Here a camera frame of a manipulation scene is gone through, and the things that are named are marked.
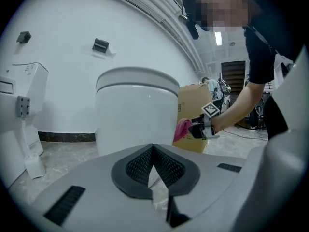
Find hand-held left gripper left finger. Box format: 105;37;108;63
30;143;155;232

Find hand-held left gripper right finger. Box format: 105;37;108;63
153;143;252;232

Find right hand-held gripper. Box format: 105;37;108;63
187;101;221;140

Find pink cloth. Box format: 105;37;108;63
172;118;193;143

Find white smart toilet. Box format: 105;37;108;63
95;66;181;157

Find person's right forearm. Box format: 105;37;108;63
211;80;266;134

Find small white round canister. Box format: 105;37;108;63
23;152;46;180

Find white toilet with tank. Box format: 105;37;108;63
0;61;49;190

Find large cardboard box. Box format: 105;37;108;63
172;83;213;154

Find dark louvred door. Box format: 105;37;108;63
221;61;246;93

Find person's black shorts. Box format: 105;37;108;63
262;94;290;141

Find person's black shirt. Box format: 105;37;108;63
243;0;309;85

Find person's head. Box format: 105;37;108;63
182;0;265;31

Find black head-worn camera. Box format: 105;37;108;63
178;5;200;40

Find black wall bracket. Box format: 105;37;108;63
92;38;110;54
16;31;32;44

